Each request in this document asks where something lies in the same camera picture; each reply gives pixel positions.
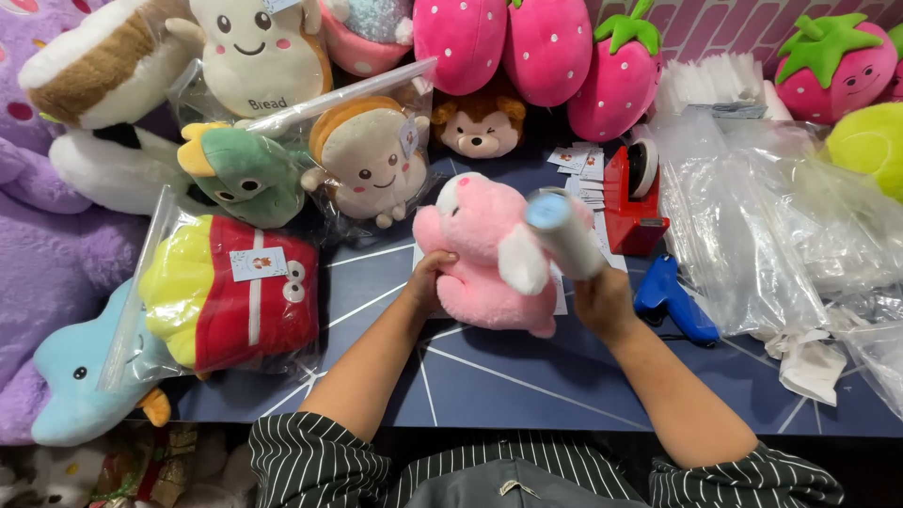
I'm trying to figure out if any person's right hand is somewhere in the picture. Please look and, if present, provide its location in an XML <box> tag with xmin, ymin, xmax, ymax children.
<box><xmin>571</xmin><ymin>267</ymin><xmax>636</xmax><ymax>345</ymax></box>

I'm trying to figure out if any person's left hand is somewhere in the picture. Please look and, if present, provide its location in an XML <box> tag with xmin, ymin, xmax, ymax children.
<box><xmin>405</xmin><ymin>250</ymin><xmax>460</xmax><ymax>320</ymax></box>

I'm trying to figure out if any white lint roller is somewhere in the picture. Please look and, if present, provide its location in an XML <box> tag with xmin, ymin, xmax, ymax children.
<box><xmin>524</xmin><ymin>189</ymin><xmax>609</xmax><ymax>282</ymax></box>

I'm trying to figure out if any pink plush toy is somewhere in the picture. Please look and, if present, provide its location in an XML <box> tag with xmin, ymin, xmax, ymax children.
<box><xmin>412</xmin><ymin>171</ymin><xmax>597</xmax><ymax>340</ymax></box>

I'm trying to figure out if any blue tagging gun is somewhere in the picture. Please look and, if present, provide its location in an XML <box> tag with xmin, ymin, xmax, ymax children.
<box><xmin>633</xmin><ymin>254</ymin><xmax>721</xmax><ymax>347</ymax></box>

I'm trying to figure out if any red tape dispenser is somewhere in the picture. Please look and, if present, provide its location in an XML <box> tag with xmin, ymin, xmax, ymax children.
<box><xmin>603</xmin><ymin>138</ymin><xmax>671</xmax><ymax>256</ymax></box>

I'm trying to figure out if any pile of small printed cards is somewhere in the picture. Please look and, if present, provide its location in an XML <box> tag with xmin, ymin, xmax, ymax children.
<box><xmin>547</xmin><ymin>141</ymin><xmax>608</xmax><ymax>213</ymax></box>

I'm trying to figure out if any pile of clear plastic bags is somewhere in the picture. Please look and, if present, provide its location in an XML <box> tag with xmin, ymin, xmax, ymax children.
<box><xmin>635</xmin><ymin>113</ymin><xmax>903</xmax><ymax>419</ymax></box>

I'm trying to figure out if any brown monkey plush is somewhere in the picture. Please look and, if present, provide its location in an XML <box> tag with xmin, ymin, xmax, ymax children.
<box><xmin>432</xmin><ymin>88</ymin><xmax>528</xmax><ymax>159</ymax></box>

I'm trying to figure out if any pink strawberry plush green leaf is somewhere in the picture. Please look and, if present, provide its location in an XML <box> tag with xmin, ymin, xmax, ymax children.
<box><xmin>566</xmin><ymin>0</ymin><xmax>664</xmax><ymax>143</ymax></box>

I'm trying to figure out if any grey apron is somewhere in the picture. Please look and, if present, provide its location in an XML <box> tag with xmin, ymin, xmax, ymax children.
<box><xmin>405</xmin><ymin>459</ymin><xmax>650</xmax><ymax>508</ymax></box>

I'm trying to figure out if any crumpled white paper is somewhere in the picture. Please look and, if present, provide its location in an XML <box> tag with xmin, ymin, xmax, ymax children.
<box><xmin>758</xmin><ymin>326</ymin><xmax>848</xmax><ymax>407</ymax></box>

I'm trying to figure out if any white hang tag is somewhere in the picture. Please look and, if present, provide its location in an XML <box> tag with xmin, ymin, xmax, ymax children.
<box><xmin>398</xmin><ymin>113</ymin><xmax>423</xmax><ymax>160</ymax></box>

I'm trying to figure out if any stack of white bags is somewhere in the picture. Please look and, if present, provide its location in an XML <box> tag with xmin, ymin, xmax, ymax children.
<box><xmin>656</xmin><ymin>53</ymin><xmax>794</xmax><ymax>121</ymax></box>

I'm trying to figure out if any small toast plush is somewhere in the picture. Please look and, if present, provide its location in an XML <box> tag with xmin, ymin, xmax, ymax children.
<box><xmin>300</xmin><ymin>95</ymin><xmax>431</xmax><ymax>230</ymax></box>

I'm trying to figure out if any black striped shirt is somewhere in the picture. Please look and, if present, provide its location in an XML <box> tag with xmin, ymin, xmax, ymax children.
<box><xmin>248</xmin><ymin>413</ymin><xmax>845</xmax><ymax>508</ymax></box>

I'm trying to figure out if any lime green plush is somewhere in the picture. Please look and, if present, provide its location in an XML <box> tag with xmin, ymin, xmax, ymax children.
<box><xmin>825</xmin><ymin>102</ymin><xmax>903</xmax><ymax>204</ymax></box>

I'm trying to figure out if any clear zip bag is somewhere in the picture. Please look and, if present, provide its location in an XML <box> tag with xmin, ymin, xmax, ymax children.
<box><xmin>97</xmin><ymin>185</ymin><xmax>327</xmax><ymax>393</ymax></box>
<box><xmin>240</xmin><ymin>58</ymin><xmax>440</xmax><ymax>242</ymax></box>

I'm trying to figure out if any white printed card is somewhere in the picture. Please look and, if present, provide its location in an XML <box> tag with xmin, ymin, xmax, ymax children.
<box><xmin>229</xmin><ymin>246</ymin><xmax>290</xmax><ymax>283</ymax></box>

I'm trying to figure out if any smiling pink strawberry plush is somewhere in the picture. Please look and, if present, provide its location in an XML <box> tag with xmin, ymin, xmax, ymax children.
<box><xmin>774</xmin><ymin>13</ymin><xmax>899</xmax><ymax>125</ymax></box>

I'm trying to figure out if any pink cupcake plush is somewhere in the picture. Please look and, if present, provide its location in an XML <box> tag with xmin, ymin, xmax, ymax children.
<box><xmin>319</xmin><ymin>0</ymin><xmax>416</xmax><ymax>79</ymax></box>

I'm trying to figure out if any red yellow fries plush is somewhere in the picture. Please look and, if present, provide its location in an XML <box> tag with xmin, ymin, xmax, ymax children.
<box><xmin>137</xmin><ymin>214</ymin><xmax>322</xmax><ymax>375</ymax></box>

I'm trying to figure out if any green dinosaur plush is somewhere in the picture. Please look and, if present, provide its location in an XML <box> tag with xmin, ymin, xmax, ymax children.
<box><xmin>176</xmin><ymin>121</ymin><xmax>309</xmax><ymax>230</ymax></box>

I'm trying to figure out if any large cream bread plush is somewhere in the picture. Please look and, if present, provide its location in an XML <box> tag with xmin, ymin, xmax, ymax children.
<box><xmin>166</xmin><ymin>0</ymin><xmax>334</xmax><ymax>119</ymax></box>

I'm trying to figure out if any white black plush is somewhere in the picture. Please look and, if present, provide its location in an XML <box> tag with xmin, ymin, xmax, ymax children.
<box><xmin>48</xmin><ymin>123</ymin><xmax>213</xmax><ymax>217</ymax></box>

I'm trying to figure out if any blue dolphin plush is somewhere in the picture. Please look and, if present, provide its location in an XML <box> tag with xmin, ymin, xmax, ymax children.
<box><xmin>30</xmin><ymin>278</ymin><xmax>172</xmax><ymax>447</ymax></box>

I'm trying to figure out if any large purple plush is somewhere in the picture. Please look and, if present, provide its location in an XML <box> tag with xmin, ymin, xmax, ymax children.
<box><xmin>0</xmin><ymin>0</ymin><xmax>186</xmax><ymax>445</ymax></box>

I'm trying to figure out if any brown white plush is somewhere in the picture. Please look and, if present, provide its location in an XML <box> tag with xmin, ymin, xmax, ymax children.
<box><xmin>17</xmin><ymin>0</ymin><xmax>206</xmax><ymax>131</ymax></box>

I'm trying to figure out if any heap of plush toys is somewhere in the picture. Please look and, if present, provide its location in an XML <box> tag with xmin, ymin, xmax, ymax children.
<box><xmin>0</xmin><ymin>423</ymin><xmax>259</xmax><ymax>508</ymax></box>

